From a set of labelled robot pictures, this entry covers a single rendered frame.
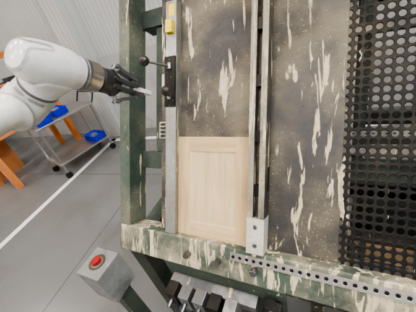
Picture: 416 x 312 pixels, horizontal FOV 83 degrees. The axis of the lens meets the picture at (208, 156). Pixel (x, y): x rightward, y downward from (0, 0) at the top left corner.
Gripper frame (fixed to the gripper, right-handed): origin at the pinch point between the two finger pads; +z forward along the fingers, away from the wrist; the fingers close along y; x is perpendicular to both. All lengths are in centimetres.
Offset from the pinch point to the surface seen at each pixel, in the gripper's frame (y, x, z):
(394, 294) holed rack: 60, 80, 10
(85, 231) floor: 113, -157, 90
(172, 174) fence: 32.2, 5.3, 11.6
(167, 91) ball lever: 0.6, 10.8, 0.4
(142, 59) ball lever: -11.7, 0.0, 0.0
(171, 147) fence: 20.9, 4.7, 11.7
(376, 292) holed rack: 61, 76, 10
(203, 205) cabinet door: 43.8, 19.0, 14.0
